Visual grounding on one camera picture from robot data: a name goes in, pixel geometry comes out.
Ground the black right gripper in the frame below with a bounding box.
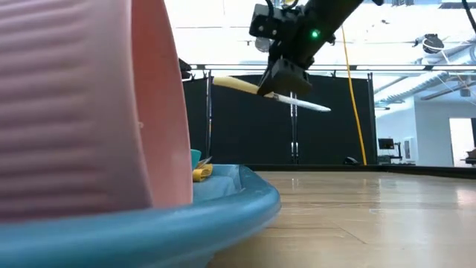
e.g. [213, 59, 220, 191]
[256, 5, 338, 98]

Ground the cream-handled metal knife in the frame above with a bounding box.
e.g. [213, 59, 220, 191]
[211, 75, 332, 114]

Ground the teal plastic plate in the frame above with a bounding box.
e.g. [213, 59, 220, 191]
[190, 148, 203, 171]

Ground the yellow cloth napkin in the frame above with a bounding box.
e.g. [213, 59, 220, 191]
[191, 162, 214, 183]

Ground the pink ribbed cup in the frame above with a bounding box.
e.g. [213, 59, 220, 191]
[0, 0, 194, 224]

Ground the blue plastic tray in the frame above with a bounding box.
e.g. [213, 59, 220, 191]
[0, 163, 283, 268]

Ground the black ceiling lamp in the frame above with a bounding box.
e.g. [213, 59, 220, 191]
[254, 35, 273, 54]
[422, 32, 446, 55]

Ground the silver backdrop pole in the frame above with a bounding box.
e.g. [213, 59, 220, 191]
[289, 92, 299, 165]

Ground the black backdrop panel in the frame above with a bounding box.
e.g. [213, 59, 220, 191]
[181, 73, 379, 166]

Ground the black monitor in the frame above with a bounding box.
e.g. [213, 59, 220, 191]
[377, 137, 396, 151]

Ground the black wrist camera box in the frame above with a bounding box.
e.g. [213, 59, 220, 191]
[248, 2, 286, 41]

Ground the yellow cable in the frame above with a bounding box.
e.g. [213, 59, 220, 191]
[340, 25, 369, 167]

